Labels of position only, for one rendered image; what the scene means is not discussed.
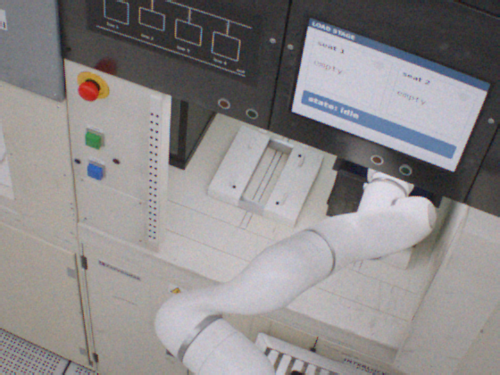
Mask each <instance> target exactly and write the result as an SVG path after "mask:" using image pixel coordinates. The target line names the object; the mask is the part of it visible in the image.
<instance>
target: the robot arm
mask: <svg viewBox="0 0 500 375"><path fill-rule="evenodd" d="M368 181H369V184H367V183H365V184H364V186H363V189H364V192H363V195H362V200H361V202H360V206H359V209H358V212H353V213H347V214H342V215H338V216H333V217H330V218H328V219H327V220H324V221H321V222H319V223H316V224H314V225H313V226H311V227H309V228H305V229H302V230H300V231H297V232H296V233H295V234H293V235H291V236H289V237H286V238H284V239H282V240H280V241H279V242H277V243H275V244H274V245H272V246H269V247H266V248H264V249H263V250H262V251H261V252H260V253H259V254H258V255H257V256H256V257H255V258H254V259H253V260H252V261H251V262H250V263H249V264H248V265H247V266H246V267H245V268H244V269H243V270H242V271H241V272H240V273H239V274H238V275H237V276H236V277H235V278H234V279H230V280H229V281H226V282H224V283H222V284H220V285H216V286H212V287H204V288H199V289H198V288H195V289H190V290H188V291H185V292H181V293H179V294H177V295H175V296H173V297H170V298H168V299H167V300H166V301H165V302H164V303H163V305H162V306H160V307H159V309H158V311H157V313H156V315H155V317H154V320H155V323H154V326H155V332H156V335H157V336H158V338H159V339H160V341H161V344H162V345H164V346H165V348H166V349H167V350H168V351H169V352H170V353H171V354H173V355H174V356H176V358H177V359H178V360H179V361H180V362H181V363H182V364H184V365H185V366H186V367H187V368H189V369H190V370H191V372H192V373H194V374H195V375H276V373H275V370H274V367H273V365H272V363H271V361H270V360H269V359H268V356H267V355H266V354H264V353H263V352H262V351H261V350H260V349H259V348H258V347H257V346H255V345H254V343H253V342H252V341H250V340H249V339H248V338H247V337H246V336H243V335H242V334H241V333H240V332H239V330H238V329H236V328H235V327H234V326H232V325H231V324H229V323H228V322H227V321H226V320H225V319H224V318H223V317H222V315H223V314H224V313H228V314H236V315H245V316H258V315H265V314H270V313H275V312H277V311H279V310H281V309H283V308H285V307H287V306H288V304H290V303H292V302H293V301H294V300H295V299H296V298H297V297H298V296H300V295H301V294H302V293H303V292H304V291H305V290H306V289H308V288H312V287H314V286H315V285H317V284H319V283H320V282H322V281H323V280H324V279H326V278H327V277H329V276H331V275H332V274H334V273H336V272H337V271H340V270H342V269H343V268H345V267H346V266H347V265H349V264H351V263H355V262H359V261H364V260H368V261H382V260H385V259H387V258H388V256H389V255H390V254H394V253H398V252H400V251H403V250H405V249H407V248H409V247H410V246H413V245H415V244H417V243H418V242H420V241H422V240H423V239H424V238H425V237H426V236H427V235H428V234H429V233H430V232H431V231H432V230H433V228H434V227H435V224H436V221H437V213H436V209H435V207H434V205H433V204H432V203H431V202H430V201H429V200H428V199H426V198H423V197H418V196H412V197H408V195H409V194H410V192H411V191H412V189H413V185H412V184H409V183H406V182H404V181H402V180H400V179H396V178H394V177H391V176H389V175H387V174H384V173H380V172H377V171H373V170H372V169H369V172H368Z"/></svg>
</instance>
